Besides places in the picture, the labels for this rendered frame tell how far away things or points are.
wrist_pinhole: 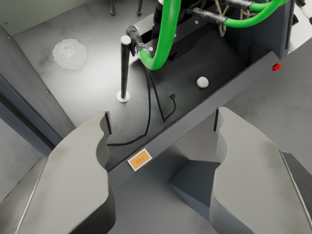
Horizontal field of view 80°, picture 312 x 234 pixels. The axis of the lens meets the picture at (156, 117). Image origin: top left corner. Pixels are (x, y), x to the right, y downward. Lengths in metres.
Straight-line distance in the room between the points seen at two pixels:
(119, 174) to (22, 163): 1.14
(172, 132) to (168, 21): 0.35
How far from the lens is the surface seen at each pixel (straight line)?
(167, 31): 0.18
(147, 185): 1.44
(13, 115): 0.33
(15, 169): 1.57
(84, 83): 0.63
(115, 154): 0.58
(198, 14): 0.50
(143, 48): 0.30
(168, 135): 0.48
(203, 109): 0.52
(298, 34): 0.77
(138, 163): 0.45
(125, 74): 0.42
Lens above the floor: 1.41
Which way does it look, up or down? 75 degrees down
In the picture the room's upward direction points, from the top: 44 degrees clockwise
